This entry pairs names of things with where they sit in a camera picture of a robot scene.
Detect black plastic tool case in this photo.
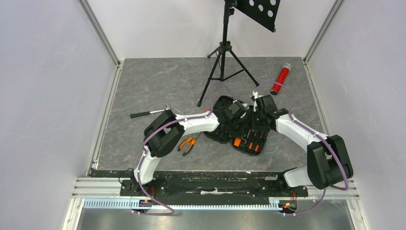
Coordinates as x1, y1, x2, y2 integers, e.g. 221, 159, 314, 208
204, 95, 270, 156

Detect orange-handled pliers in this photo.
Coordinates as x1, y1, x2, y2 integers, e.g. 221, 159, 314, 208
177, 132, 201, 157

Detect claw hammer black handle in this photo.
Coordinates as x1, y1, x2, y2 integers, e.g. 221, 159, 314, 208
130, 104, 170, 119

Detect large orange-handled screwdriver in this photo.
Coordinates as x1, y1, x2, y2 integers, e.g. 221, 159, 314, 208
233, 138, 241, 148

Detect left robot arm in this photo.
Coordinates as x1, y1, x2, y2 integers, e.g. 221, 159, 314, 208
132, 100, 248, 196

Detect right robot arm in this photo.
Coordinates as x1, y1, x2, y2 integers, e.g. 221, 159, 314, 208
252, 91, 353, 196

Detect red glitter tube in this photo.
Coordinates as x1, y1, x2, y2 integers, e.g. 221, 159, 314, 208
270, 62, 292, 95

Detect black music stand tripod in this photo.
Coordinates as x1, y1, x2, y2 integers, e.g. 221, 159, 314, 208
197, 0, 281, 107

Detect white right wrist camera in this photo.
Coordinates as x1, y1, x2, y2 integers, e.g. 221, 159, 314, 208
251, 91, 258, 112

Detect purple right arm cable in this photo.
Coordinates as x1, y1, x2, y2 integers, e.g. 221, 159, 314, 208
253, 81, 350, 217

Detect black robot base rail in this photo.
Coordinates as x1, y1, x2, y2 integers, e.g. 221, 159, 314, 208
120, 171, 309, 206

